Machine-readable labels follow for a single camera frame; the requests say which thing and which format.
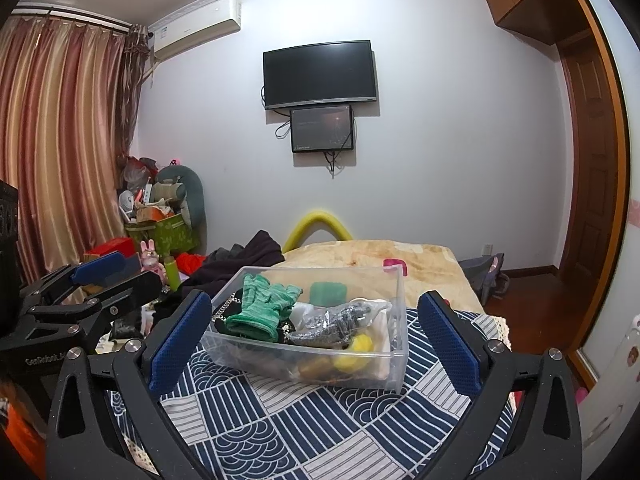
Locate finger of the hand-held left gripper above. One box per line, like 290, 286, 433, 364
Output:
25, 271, 164, 349
20, 251, 142, 312

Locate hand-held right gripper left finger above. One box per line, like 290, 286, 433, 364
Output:
46, 290, 213, 480

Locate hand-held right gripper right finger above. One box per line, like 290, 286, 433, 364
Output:
417, 291, 583, 480

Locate yellow pompom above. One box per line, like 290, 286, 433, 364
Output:
334, 334, 376, 374

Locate green knitted glove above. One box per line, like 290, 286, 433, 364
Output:
223, 273, 305, 344

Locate silver grey toy dinosaur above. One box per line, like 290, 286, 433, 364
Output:
286, 299, 394, 349

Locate white cloth pouch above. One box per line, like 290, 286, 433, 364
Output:
291, 305, 322, 332

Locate clear plastic storage box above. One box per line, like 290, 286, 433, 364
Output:
206, 266, 410, 392

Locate red box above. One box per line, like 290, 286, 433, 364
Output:
85, 239, 137, 262

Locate pink bunny toy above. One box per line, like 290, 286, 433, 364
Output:
140, 240, 166, 274

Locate cream lace cloth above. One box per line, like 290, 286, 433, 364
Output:
484, 311, 512, 352

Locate green cardboard box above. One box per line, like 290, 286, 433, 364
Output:
125, 212, 194, 257

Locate red cloth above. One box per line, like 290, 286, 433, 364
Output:
177, 254, 209, 277

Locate grey backpack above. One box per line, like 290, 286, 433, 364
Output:
459, 254, 512, 302

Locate black slatted crate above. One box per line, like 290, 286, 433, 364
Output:
0, 179, 20, 283

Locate red plastic bag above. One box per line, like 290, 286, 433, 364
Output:
122, 156, 159, 187

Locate black clothes pile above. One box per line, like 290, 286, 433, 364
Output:
181, 230, 287, 307

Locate grey plush toy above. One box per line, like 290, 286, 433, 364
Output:
150, 164, 206, 252

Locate beige blanket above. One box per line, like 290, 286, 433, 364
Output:
279, 240, 487, 322

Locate green sponge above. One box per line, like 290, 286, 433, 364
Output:
310, 281, 347, 306

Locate navy patterned tablecloth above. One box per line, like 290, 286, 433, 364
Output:
100, 305, 517, 480

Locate striped brown curtain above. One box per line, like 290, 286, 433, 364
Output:
0, 10, 152, 287

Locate yellow foam tube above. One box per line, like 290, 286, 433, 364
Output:
282, 208, 354, 254

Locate brown wooden door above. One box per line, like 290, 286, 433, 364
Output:
556, 30, 627, 282

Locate small black monitor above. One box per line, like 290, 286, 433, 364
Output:
290, 105, 355, 154

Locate curtain rod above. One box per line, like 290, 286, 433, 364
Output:
12, 4, 151, 32

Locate white air conditioner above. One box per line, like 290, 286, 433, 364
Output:
150, 0, 244, 59

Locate wall television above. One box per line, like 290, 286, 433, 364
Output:
263, 40, 379, 110

